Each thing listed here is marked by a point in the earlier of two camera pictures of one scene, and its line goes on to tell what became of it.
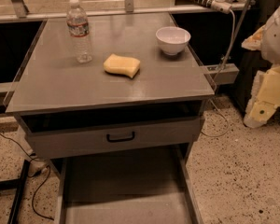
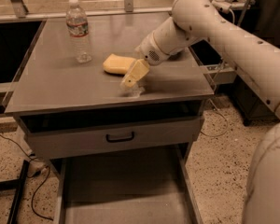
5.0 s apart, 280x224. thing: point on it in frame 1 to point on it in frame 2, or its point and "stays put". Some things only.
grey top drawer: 69,133 stays put
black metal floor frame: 10,184 stays put
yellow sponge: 122,65 stays put
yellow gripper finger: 270,90 to 136,73
